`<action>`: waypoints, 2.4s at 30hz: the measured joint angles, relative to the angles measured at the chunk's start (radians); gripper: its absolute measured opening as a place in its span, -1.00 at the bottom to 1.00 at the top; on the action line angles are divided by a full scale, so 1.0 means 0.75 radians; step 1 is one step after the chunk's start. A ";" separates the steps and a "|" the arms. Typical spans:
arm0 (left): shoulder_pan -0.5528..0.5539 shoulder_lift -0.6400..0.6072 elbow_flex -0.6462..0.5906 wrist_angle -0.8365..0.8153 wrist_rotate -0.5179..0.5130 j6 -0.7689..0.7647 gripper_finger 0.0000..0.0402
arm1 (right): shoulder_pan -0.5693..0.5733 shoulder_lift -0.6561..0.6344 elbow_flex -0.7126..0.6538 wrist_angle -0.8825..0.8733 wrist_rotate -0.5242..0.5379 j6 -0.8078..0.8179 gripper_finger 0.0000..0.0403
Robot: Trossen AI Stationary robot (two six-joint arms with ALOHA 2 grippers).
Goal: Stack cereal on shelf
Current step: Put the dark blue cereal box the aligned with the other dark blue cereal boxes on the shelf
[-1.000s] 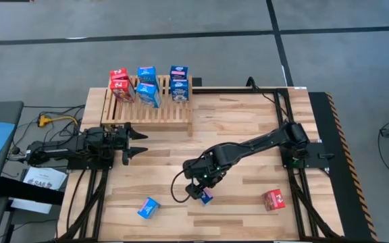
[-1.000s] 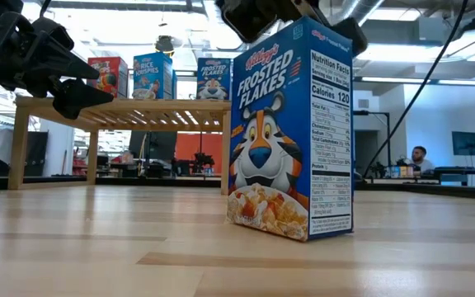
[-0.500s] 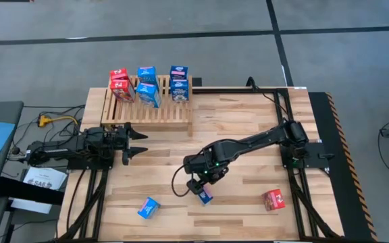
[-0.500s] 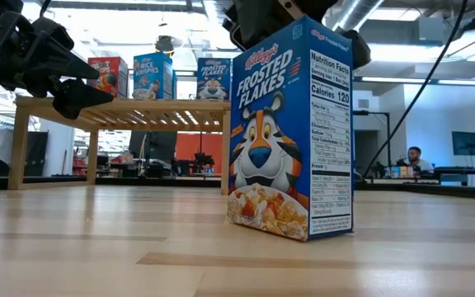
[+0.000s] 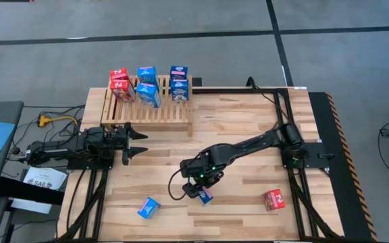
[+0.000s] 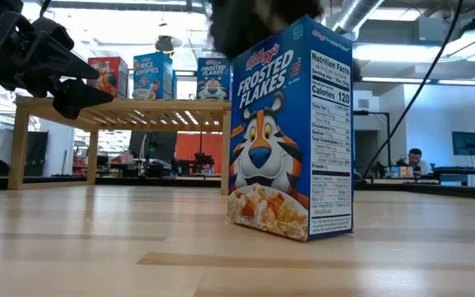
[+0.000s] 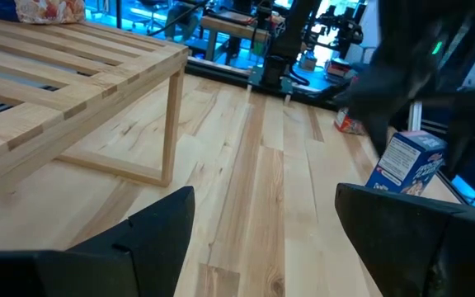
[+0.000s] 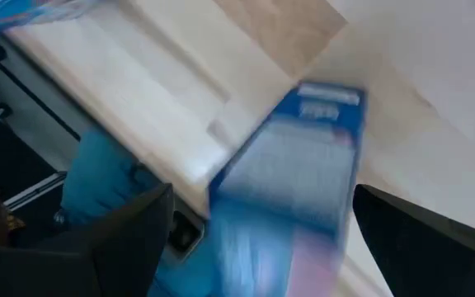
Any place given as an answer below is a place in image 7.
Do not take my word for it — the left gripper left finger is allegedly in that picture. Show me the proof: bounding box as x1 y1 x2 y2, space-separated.
0 185 196 297

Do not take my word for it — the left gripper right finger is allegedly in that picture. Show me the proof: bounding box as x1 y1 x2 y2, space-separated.
335 182 475 297

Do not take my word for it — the red Froot Loops cereal box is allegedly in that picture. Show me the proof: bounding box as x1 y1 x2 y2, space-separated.
334 106 366 136

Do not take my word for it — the wooden slatted shelf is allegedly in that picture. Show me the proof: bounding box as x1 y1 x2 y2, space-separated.
0 12 190 215

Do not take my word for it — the wooden background table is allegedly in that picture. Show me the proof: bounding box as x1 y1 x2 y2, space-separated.
199 15 271 63

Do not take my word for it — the white metal bracket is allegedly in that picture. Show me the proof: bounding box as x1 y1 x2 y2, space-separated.
408 101 424 133

